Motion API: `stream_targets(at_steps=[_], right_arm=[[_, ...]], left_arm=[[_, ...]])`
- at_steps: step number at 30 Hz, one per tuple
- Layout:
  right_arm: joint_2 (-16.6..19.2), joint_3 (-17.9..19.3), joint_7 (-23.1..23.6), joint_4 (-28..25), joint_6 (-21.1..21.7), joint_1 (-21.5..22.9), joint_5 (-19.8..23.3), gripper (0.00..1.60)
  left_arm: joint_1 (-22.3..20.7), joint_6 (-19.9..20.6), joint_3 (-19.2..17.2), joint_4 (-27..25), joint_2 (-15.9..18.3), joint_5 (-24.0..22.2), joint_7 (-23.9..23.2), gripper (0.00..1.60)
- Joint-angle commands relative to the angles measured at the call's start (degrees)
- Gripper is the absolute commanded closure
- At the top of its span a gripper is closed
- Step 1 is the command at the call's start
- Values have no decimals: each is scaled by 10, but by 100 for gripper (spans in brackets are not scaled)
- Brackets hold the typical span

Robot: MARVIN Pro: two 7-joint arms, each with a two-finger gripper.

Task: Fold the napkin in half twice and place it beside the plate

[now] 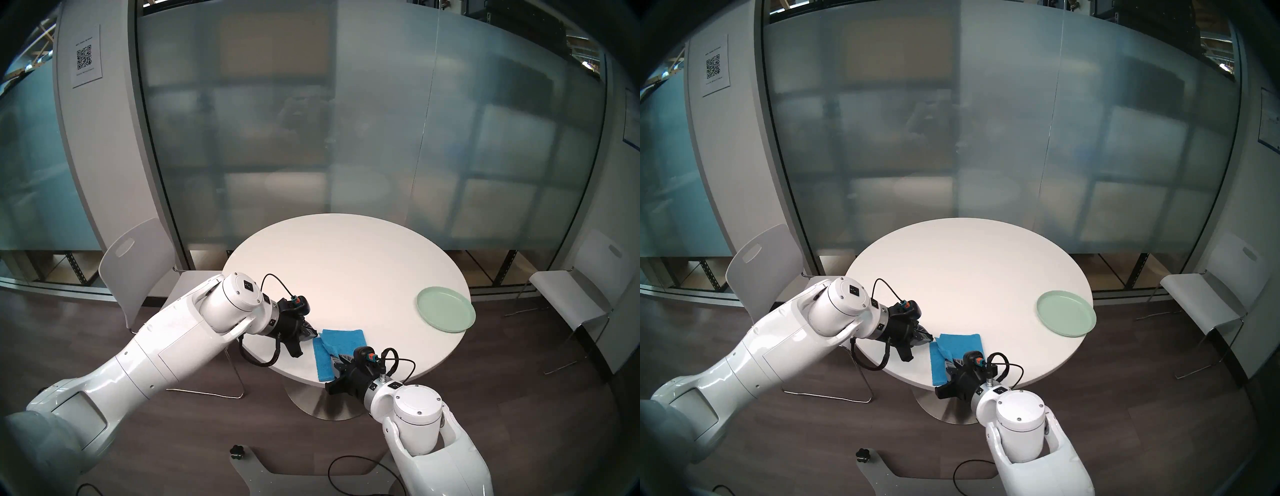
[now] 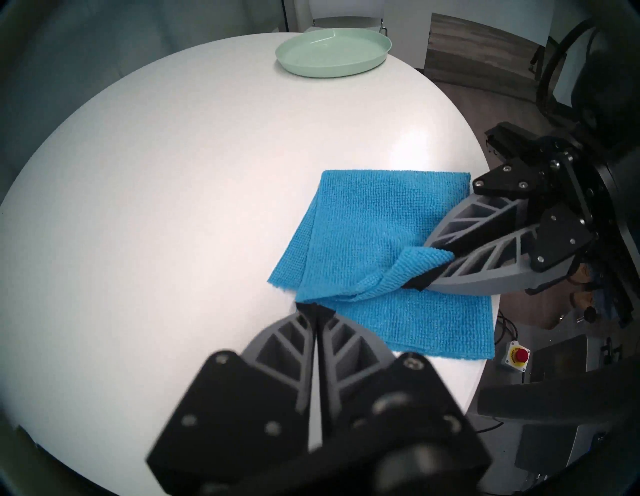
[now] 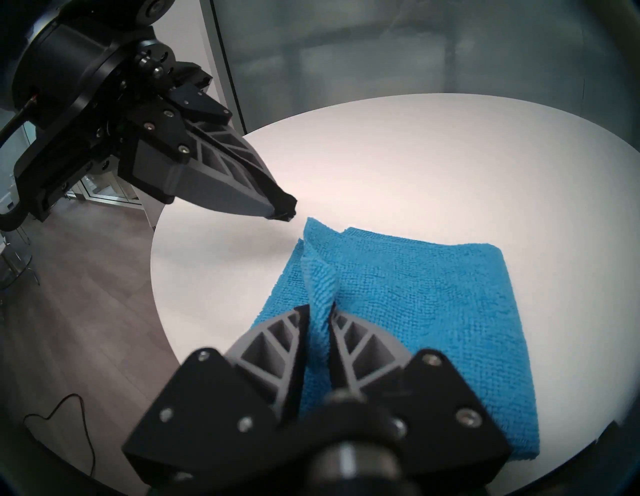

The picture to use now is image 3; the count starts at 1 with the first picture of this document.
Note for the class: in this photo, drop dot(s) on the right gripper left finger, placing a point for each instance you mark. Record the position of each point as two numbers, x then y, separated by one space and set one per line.
225 415

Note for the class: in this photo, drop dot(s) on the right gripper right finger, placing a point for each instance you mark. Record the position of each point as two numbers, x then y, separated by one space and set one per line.
415 405

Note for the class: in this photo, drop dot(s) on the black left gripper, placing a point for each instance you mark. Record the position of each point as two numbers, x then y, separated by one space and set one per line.
85 110

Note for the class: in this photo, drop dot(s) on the blue microfiber napkin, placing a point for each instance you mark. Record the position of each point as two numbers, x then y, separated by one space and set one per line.
425 325

